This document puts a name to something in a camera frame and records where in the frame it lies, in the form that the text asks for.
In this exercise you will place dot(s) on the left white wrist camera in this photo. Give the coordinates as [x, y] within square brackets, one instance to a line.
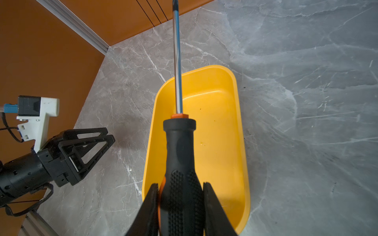
[35, 113]

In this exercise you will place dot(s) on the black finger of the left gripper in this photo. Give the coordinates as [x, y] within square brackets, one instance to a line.
[81, 155]
[83, 138]

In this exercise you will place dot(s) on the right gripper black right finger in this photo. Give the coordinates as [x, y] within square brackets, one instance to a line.
[216, 221]

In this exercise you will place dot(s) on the left aluminium corner post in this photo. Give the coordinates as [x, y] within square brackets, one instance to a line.
[64, 14]

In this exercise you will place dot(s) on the black orange handled screwdriver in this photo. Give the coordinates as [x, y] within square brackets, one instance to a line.
[181, 201]

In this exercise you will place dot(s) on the yellow plastic bin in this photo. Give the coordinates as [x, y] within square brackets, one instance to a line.
[210, 97]

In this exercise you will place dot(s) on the aluminium front rail frame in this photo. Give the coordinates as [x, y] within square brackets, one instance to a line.
[35, 225]

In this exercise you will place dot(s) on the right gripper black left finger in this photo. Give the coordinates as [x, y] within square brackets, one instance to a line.
[146, 221]

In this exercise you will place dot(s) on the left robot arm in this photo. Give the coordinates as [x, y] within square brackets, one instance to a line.
[22, 176]

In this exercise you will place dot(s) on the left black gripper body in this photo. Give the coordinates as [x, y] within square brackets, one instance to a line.
[63, 160]

